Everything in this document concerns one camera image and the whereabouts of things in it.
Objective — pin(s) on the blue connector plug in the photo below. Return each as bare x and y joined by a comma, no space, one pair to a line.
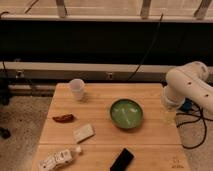
187,106

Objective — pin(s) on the black rectangular remote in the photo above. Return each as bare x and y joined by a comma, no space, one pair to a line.
122,161

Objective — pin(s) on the plastic bottle with label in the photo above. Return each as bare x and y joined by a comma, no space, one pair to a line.
58,159

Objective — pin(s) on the white sponge block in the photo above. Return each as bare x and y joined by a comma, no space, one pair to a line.
83,133

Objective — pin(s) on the green ceramic bowl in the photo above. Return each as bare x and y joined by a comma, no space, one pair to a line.
126,114

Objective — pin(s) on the clear plastic cup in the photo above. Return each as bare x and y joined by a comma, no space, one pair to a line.
77,88

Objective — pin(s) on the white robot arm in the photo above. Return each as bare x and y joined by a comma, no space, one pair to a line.
188,81

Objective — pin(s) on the red chili pepper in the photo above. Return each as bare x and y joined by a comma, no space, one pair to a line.
64,118

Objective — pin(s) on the dark object on floor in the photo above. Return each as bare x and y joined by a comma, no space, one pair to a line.
5,133

